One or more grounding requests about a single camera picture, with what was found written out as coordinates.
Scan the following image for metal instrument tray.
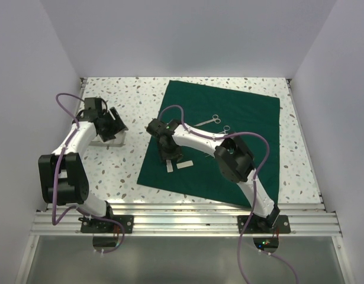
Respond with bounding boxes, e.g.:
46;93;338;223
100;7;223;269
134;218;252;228
89;131;126;147

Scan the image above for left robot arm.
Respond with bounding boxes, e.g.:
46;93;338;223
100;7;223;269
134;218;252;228
38;97;128;233

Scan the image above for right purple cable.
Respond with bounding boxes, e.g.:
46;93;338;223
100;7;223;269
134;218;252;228
158;105;298;284

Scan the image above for white strip packet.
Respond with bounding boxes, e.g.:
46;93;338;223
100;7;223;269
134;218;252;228
166;160;173;173
176;160;194;169

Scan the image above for aluminium rail frame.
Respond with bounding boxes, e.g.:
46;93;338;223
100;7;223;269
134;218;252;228
30;77;344;237

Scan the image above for silver surgical scissors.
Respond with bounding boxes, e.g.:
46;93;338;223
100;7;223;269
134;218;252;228
194;114;221;127

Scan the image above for green surgical drape cloth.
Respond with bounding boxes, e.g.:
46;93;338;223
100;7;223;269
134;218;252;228
136;79;282;210

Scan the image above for white strip packet right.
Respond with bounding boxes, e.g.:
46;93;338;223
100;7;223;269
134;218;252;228
176;160;194;169

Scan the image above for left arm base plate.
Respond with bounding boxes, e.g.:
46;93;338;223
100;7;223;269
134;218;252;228
78;215;134;234

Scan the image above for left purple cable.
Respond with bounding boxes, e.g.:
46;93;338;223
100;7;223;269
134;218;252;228
51;92;126;254

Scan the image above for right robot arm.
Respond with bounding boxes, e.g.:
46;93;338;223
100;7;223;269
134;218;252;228
146;118;280;232

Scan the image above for white strip packet left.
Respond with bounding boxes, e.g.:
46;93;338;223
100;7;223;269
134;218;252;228
166;160;173;173

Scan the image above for silver hemostat forceps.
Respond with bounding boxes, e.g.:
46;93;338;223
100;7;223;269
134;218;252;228
220;125;231;135

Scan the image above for purple cable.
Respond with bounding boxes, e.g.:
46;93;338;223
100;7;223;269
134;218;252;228
158;105;298;284
51;92;126;254

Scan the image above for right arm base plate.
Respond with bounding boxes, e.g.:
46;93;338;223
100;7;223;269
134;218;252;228
244;215;291;234

